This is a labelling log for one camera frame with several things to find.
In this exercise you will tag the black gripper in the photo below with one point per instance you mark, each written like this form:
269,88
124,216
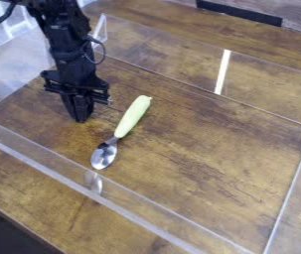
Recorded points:
76,78

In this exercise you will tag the clear acrylic tray enclosure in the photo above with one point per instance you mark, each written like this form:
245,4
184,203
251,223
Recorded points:
206,181

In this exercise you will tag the black bar on table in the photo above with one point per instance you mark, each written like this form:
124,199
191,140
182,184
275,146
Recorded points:
241,13

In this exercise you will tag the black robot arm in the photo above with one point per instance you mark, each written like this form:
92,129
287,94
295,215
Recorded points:
65,26

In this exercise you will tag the green handled metal spoon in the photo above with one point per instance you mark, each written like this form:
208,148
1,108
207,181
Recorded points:
105,152

